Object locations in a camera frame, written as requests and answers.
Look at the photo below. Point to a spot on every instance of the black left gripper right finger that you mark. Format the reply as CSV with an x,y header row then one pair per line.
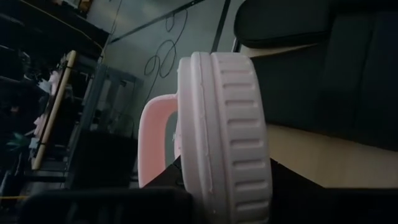
x,y
286,183

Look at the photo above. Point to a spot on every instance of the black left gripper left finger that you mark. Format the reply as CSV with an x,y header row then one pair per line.
x,y
172,179

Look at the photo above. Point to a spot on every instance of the pink foam slide sandal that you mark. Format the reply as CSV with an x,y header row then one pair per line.
x,y
224,124

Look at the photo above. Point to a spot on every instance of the black-framed wooden shelf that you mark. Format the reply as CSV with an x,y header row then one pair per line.
x,y
326,161

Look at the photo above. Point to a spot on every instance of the grey metal cart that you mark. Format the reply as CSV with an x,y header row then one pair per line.
x,y
93,87

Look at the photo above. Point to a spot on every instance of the wooden-edged desk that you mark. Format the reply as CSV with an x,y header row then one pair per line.
x,y
56,105

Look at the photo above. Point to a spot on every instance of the black aluminium frame bar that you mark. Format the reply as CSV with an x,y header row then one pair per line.
x,y
221,25

